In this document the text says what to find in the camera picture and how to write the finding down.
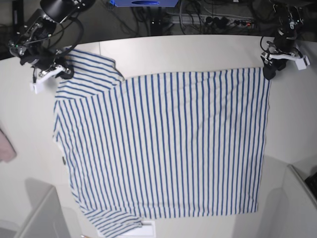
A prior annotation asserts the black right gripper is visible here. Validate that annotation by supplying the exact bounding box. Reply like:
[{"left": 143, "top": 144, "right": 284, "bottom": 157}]
[{"left": 8, "top": 37, "right": 74, "bottom": 79}]

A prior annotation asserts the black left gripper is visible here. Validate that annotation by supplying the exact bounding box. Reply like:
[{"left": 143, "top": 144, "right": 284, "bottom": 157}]
[{"left": 260, "top": 37, "right": 301, "bottom": 80}]

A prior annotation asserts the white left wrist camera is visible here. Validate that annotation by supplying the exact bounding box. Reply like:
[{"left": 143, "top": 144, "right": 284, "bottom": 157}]
[{"left": 268, "top": 54, "right": 310, "bottom": 70}]

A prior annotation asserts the white power strip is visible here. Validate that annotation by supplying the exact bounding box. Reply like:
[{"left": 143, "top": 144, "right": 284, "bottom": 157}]
[{"left": 168, "top": 13, "right": 254, "bottom": 28}]

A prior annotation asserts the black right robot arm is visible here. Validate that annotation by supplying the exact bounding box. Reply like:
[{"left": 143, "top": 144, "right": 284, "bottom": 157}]
[{"left": 8, "top": 0, "right": 95, "bottom": 83}]

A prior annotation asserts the pink cloth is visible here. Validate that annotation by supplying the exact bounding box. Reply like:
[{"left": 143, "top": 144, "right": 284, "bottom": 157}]
[{"left": 0, "top": 130, "right": 16, "bottom": 163}]

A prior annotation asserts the grey right bin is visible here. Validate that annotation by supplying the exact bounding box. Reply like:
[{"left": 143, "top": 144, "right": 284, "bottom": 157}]
[{"left": 269, "top": 165, "right": 317, "bottom": 238}]

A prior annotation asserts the blue white striped T-shirt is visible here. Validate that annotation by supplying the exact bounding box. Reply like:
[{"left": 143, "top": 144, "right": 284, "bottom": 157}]
[{"left": 53, "top": 50, "right": 270, "bottom": 238}]

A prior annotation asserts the blue box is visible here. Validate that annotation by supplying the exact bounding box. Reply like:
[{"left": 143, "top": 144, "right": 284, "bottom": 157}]
[{"left": 110, "top": 0, "right": 178, "bottom": 7}]

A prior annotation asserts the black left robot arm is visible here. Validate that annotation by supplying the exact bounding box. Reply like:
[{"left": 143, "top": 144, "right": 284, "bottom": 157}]
[{"left": 261, "top": 3, "right": 307, "bottom": 80}]

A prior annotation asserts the white table slot plate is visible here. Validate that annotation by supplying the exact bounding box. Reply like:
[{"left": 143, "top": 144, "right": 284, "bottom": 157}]
[{"left": 127, "top": 221, "right": 156, "bottom": 238}]

